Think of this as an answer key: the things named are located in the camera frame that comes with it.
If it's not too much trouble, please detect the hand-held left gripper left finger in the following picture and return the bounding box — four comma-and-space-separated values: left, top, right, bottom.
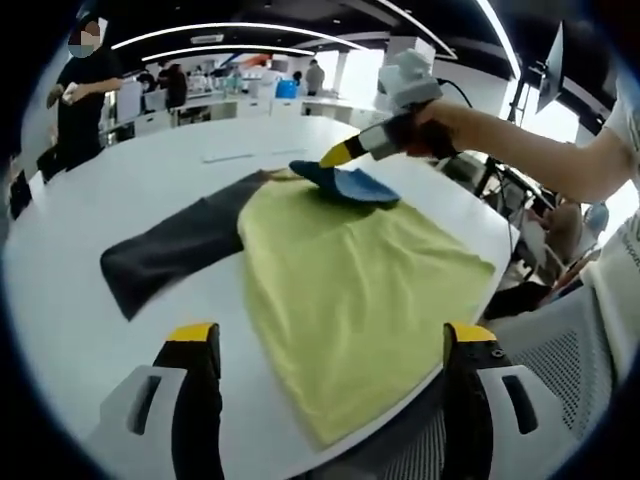
96, 322, 225, 480

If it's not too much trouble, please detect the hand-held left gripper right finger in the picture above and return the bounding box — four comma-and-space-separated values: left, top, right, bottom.
442, 321, 555, 480

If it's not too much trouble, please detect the yellow black blue garment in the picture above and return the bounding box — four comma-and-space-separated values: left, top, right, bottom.
99, 159, 497, 449

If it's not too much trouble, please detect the person's right hand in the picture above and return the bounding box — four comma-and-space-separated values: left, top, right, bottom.
402, 98, 470, 163

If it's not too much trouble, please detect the white mesh office chair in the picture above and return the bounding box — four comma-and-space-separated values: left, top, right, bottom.
344, 284, 632, 480

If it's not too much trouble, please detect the black tripod stand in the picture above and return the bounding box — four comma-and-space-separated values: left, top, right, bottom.
507, 69, 545, 127

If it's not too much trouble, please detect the white flat strip with holes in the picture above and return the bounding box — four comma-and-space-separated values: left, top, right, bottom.
202, 147, 309, 164

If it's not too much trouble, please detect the black monitor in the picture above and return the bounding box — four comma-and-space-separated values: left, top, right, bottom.
537, 22, 567, 114

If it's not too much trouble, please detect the white desk row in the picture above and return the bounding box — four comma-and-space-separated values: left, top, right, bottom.
102, 97, 381, 139

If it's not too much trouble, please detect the white rounded chair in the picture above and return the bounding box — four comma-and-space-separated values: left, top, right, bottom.
119, 79, 144, 122

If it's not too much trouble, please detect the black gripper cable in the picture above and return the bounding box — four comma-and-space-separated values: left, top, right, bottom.
435, 77, 474, 109

